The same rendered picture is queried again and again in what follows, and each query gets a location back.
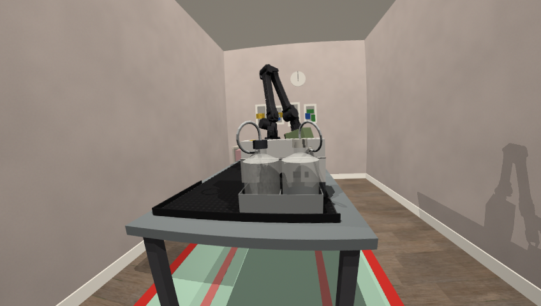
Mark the black perforated breadboard table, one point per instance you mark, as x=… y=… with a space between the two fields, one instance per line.
x=220 y=194

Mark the white plastic bottle with black cap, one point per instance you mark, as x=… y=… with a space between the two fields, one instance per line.
x=261 y=171

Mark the white plastic bottle with beige cap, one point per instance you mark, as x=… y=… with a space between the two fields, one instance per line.
x=300 y=171

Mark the grey two-compartment bottle holder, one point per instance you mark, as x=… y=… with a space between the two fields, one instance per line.
x=281 y=203

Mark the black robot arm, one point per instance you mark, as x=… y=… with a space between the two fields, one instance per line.
x=267 y=74

